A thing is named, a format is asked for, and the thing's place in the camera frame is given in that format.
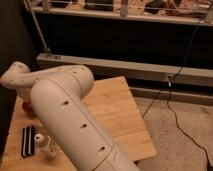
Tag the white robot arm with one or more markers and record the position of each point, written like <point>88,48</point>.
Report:
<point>56,97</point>

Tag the red ceramic bowl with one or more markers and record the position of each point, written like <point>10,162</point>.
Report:
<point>26,107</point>

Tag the metal tripod pole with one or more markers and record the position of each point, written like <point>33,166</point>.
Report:
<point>46,49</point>

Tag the black striped eraser block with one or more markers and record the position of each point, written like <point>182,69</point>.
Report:
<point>28,142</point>

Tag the cluttered background shelf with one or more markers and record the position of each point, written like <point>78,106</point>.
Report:
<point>187,12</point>

